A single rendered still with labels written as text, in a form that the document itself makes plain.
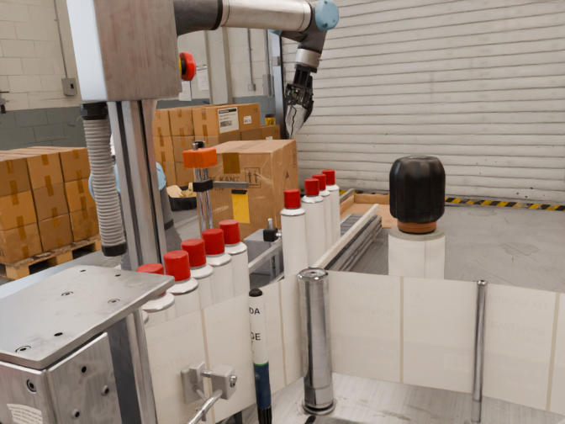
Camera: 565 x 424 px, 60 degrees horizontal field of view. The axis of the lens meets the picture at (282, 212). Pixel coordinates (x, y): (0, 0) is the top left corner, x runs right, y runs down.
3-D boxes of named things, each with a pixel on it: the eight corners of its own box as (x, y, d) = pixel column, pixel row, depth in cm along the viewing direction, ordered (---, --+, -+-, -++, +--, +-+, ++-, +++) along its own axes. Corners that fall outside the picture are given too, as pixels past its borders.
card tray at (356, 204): (407, 229, 155) (407, 217, 154) (329, 225, 166) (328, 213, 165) (421, 206, 182) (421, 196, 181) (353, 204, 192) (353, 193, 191)
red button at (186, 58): (176, 50, 64) (198, 50, 65) (166, 53, 67) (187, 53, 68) (179, 81, 65) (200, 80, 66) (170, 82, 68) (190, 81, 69)
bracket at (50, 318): (40, 371, 29) (38, 357, 29) (-75, 341, 33) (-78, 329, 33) (176, 284, 41) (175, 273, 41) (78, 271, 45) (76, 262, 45)
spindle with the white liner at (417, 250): (440, 357, 74) (445, 161, 67) (382, 347, 78) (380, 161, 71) (446, 329, 82) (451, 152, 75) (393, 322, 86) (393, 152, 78)
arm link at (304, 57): (299, 51, 152) (324, 56, 150) (296, 66, 153) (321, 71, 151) (294, 47, 145) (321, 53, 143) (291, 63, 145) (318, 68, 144)
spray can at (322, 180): (328, 261, 117) (325, 177, 112) (308, 259, 119) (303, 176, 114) (335, 254, 122) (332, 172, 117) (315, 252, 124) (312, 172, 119)
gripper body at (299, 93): (282, 103, 147) (290, 61, 144) (287, 103, 155) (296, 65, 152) (306, 108, 145) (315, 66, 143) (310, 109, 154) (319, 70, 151)
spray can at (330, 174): (337, 253, 122) (335, 172, 117) (318, 251, 125) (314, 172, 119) (343, 246, 127) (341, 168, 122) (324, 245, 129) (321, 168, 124)
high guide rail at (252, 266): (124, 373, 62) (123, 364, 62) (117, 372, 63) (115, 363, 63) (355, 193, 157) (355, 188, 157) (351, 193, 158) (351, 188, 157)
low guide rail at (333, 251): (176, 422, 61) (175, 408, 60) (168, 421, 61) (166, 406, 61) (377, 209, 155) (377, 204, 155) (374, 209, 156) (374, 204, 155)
